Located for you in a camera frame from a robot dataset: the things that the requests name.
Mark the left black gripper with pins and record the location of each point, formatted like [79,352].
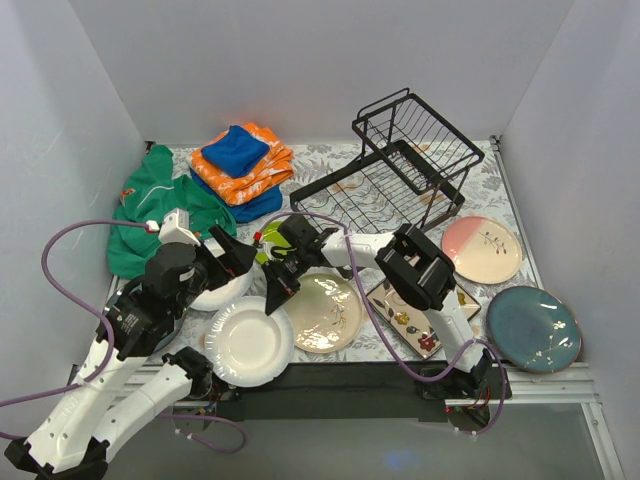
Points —
[216,261]

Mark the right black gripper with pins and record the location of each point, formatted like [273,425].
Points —
[289,265]

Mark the lime green small plate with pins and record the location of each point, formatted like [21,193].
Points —
[266,255]

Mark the cream and green round plate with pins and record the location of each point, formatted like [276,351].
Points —
[327,313]

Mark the white scalloped plate front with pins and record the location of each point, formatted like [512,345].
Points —
[247,347]

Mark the white scalloped plate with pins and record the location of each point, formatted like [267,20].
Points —
[247,347]
[210,301]

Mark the square floral plate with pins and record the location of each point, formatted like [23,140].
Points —
[409,324]

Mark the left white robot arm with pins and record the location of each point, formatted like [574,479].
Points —
[88,426]

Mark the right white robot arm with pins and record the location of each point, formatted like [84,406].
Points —
[417,270]

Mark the white scalloped plate back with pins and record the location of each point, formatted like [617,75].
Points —
[210,301]

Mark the blue cloth bottom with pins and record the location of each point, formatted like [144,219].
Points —
[267,202]

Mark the left blue glazed plate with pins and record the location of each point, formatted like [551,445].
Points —
[142,322]

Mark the blue glazed plate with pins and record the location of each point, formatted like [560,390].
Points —
[142,322]
[533,330]

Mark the orange patterned cloth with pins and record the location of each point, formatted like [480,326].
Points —
[275,168]

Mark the floral patterned table mat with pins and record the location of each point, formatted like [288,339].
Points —
[485,195]

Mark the green jacket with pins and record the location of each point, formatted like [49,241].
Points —
[150,193]

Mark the blue folded towel top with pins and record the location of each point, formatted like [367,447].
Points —
[236,153]

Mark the pink and cream round plate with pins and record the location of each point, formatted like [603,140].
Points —
[483,250]

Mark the right blue glazed plate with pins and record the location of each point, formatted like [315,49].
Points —
[533,330]

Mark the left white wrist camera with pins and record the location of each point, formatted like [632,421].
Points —
[174,228]

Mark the black wire dish rack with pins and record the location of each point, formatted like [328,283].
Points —
[411,169]

